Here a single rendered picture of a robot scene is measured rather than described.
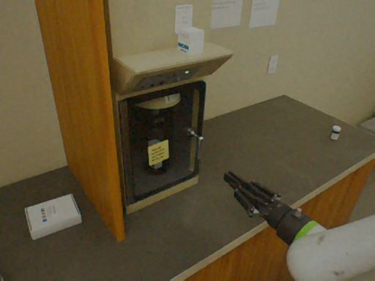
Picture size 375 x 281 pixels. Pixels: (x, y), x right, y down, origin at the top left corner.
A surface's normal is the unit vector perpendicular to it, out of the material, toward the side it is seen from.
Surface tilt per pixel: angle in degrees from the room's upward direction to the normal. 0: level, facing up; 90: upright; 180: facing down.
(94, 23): 90
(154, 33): 90
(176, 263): 0
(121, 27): 90
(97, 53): 90
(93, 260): 0
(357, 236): 47
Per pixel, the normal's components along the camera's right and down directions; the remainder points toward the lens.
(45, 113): 0.58, 0.46
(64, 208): 0.04, -0.84
